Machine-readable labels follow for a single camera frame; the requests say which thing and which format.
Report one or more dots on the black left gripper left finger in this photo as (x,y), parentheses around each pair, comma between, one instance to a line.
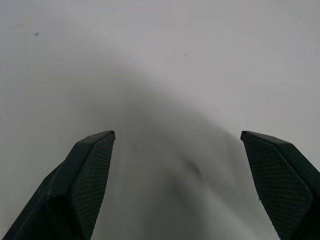
(75,185)

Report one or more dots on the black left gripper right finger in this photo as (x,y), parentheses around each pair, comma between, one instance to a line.
(282,185)

